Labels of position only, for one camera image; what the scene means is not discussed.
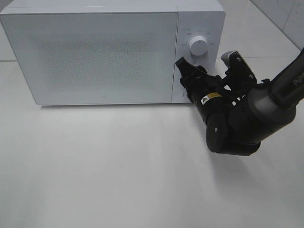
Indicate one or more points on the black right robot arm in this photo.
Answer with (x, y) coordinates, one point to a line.
(238, 111)

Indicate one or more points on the white microwave oven body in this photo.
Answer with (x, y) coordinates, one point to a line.
(204, 17)

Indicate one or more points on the white microwave door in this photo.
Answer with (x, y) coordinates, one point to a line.
(72, 59)

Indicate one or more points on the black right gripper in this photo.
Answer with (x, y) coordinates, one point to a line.
(211, 95)

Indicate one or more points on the round white door button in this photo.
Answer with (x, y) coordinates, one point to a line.
(185, 96)

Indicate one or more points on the upper white power knob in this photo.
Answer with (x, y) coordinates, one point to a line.
(198, 45)

